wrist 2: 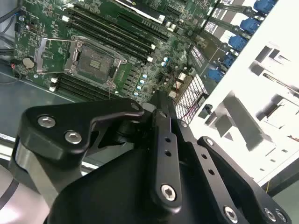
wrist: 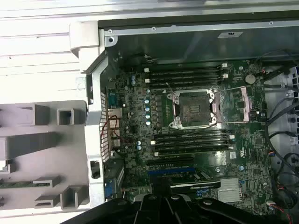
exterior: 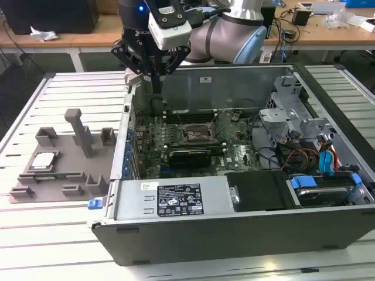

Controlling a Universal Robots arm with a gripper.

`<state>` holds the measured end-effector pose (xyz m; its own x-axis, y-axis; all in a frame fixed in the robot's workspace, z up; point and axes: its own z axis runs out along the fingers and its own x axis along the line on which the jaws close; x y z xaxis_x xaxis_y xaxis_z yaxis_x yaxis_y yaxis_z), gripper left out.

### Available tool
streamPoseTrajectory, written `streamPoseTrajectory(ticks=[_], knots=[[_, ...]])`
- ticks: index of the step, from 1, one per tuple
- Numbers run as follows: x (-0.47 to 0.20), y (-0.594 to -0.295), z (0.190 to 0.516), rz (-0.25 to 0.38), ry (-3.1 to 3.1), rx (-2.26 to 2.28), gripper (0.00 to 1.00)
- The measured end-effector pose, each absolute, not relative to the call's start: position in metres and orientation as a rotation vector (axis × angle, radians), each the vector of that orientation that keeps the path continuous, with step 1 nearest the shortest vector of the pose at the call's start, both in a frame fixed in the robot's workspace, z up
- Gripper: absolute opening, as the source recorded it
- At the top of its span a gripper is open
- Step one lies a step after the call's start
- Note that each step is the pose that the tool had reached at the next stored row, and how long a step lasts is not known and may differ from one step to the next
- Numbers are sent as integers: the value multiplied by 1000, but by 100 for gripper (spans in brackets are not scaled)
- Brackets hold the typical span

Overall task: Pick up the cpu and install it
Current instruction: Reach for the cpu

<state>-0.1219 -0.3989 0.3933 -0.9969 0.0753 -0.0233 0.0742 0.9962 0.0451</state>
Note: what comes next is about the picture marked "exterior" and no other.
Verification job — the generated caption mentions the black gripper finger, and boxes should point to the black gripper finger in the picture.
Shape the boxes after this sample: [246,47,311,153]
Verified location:
[157,45,192,94]
[110,38,158,94]

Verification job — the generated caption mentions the silver CPU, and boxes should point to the silver CPU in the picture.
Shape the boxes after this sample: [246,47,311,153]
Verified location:
[30,151,57,171]

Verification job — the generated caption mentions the CPU socket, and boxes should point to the CPU socket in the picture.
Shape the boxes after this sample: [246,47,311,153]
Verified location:
[182,122,212,145]

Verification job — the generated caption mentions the black cylindrical component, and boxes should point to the black cylindrical component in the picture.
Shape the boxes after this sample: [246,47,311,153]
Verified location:
[150,97,165,115]

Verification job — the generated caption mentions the thin metal locking lever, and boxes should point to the thin metal locking lever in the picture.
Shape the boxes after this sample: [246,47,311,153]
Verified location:
[175,111,188,131]

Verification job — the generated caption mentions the crumpled white paper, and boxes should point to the crumpled white paper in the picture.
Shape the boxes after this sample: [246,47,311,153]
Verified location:
[30,25,59,42]

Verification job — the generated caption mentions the large black box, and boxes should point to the large black box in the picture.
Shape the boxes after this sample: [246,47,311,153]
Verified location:
[0,0,100,36]

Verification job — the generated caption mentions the white plug block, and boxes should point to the white plug block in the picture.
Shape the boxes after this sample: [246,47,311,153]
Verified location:
[259,49,274,64]

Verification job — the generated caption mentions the black desktop tower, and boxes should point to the black desktop tower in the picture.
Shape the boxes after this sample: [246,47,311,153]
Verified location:
[260,5,277,40]

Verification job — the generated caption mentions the black graphics card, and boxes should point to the black graphics card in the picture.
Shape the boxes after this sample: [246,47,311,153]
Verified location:
[168,148,212,169]

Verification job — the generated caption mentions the green motherboard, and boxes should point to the green motherboard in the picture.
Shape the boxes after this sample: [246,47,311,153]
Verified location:
[133,109,264,180]

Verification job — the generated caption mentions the silver metal drive cage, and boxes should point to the silver metal drive cage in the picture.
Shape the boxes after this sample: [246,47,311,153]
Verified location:
[259,74,338,147]

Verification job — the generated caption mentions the grey parts rack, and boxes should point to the grey parts rack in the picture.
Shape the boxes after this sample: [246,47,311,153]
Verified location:
[8,108,118,204]

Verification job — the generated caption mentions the small black cube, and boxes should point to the small black cube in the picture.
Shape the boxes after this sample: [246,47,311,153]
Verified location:
[292,8,312,26]

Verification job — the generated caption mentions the black power supply label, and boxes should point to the black power supply label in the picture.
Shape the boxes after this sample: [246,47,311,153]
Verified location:
[157,183,203,218]

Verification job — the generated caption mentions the grey power supply unit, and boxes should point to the grey power supply unit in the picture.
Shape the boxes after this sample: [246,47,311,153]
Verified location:
[112,175,235,221]

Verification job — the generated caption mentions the green RAM stick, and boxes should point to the green RAM stick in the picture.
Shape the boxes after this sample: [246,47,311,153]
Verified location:
[32,174,69,180]

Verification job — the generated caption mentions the black plastic drive cover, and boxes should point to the black plastic drive cover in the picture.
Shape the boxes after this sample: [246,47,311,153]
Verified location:
[226,171,291,212]

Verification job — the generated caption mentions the flat grey tray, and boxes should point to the flat grey tray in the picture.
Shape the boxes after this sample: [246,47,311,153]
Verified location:
[297,1,347,15]

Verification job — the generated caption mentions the clear plastic bags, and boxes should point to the clear plastic bags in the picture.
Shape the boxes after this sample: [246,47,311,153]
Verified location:
[322,8,357,30]

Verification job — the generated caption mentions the hard disk in blue carrier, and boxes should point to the hard disk in blue carrier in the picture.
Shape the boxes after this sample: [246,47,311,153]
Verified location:
[288,174,354,209]

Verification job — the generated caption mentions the black grey PC case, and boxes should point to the black grey PC case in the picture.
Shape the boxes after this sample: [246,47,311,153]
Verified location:
[87,63,375,267]

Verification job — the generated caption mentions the blue box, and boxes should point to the blue box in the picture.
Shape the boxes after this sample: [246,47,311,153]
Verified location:
[345,0,375,9]

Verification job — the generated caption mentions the small white box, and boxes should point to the small white box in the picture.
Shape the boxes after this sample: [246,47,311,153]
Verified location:
[359,17,375,32]

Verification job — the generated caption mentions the grey case latch handle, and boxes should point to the grey case latch handle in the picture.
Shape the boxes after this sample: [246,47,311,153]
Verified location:
[124,68,144,86]

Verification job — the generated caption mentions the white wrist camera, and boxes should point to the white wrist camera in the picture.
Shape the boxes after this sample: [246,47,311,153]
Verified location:
[148,11,193,51]

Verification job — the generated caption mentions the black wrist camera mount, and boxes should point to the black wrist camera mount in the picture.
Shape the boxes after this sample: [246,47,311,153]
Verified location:
[145,0,188,29]

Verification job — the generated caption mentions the black camera cable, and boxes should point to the black camera cable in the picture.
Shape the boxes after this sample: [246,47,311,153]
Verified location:
[187,7,232,30]

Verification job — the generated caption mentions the wooden desk with white frame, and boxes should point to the wooden desk with white frame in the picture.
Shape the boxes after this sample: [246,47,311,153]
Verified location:
[0,5,375,73]

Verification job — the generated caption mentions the blue cable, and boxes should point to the blue cable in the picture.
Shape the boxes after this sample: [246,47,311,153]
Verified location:
[279,28,288,64]

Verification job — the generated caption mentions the red yellow power wires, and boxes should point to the red yellow power wires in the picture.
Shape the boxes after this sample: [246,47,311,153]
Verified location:
[281,147,321,171]

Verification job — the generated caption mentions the orange data wire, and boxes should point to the orange data wire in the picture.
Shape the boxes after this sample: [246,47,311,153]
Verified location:
[330,146,341,174]

